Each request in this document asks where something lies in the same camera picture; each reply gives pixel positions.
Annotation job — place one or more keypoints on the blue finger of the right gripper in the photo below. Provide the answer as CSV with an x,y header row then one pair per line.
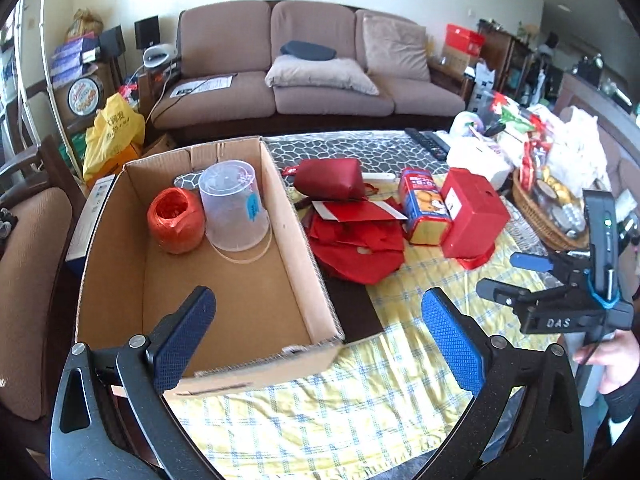
x,y
499,292
531,262

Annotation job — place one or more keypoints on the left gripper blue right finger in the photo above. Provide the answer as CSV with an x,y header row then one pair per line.
x,y
545,440

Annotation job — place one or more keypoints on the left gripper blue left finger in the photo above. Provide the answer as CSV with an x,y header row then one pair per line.
x,y
110,418

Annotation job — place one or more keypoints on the red gift box with label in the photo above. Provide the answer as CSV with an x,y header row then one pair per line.
x,y
477,215

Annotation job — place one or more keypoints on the red biscuit package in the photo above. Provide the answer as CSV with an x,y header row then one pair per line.
x,y
428,219

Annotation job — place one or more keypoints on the person's right hand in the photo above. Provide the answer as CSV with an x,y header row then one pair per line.
x,y
619,356

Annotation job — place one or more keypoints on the wicker basket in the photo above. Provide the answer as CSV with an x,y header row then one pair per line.
x,y
546,230

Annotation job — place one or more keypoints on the white plastic bag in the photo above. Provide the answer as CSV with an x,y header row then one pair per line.
x,y
577,157

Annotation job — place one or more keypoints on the yellow plaid tablecloth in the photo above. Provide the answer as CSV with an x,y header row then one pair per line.
x,y
383,401

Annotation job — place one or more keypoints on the red fabric bag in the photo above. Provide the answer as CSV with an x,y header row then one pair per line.
x,y
363,252

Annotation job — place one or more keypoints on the black remote control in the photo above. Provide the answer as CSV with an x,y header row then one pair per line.
x,y
431,142

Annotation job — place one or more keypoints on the red envelope card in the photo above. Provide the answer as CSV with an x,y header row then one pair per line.
x,y
356,210

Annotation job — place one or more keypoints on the grey patterned table mat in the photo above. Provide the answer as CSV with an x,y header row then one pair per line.
x,y
378,151

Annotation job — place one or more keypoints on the dark red leather pouch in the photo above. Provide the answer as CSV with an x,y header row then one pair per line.
x,y
330,179

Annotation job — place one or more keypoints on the orange twine ball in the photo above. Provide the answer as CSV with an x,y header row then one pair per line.
x,y
176,221

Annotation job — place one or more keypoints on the red storage box on shelf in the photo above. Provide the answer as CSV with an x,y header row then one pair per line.
x,y
464,40

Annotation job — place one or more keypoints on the brown cardboard box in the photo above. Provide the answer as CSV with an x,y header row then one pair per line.
x,y
274,319

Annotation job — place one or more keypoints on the clear plastic bucket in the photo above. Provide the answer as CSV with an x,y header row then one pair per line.
x,y
235,219

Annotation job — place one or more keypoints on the brown upholstered chair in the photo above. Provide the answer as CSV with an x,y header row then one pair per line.
x,y
43,202

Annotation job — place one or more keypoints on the beige back pillow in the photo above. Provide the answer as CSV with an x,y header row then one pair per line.
x,y
395,48

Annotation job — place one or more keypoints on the beige flat cushion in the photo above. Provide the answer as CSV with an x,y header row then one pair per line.
x,y
339,73

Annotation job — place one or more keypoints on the yellow plastic bag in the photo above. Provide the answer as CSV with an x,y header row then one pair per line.
x,y
116,137

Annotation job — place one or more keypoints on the dark blue small cushion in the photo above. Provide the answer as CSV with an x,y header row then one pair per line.
x,y
308,51

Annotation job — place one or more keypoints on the round cookie tin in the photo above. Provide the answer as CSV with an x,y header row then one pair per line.
x,y
84,96

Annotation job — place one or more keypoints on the brown three-seat sofa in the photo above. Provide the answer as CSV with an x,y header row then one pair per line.
x,y
243,38

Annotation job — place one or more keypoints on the papers on sofa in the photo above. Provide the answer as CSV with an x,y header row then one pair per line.
x,y
200,86

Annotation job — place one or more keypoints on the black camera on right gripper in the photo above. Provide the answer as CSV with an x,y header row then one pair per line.
x,y
603,246

